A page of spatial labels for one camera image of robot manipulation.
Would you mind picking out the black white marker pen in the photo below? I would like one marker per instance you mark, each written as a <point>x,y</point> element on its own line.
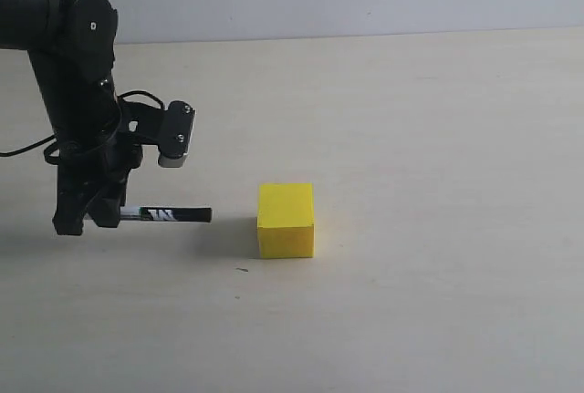
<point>166,214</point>

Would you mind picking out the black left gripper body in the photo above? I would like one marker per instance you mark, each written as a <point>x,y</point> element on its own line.
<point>99,173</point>

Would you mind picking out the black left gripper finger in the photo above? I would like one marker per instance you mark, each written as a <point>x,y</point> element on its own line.
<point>105,209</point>
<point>76,200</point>

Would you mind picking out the yellow cube block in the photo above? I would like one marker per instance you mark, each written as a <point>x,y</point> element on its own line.
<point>285,221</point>

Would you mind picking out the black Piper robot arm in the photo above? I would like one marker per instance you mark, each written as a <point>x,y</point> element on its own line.
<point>70,46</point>

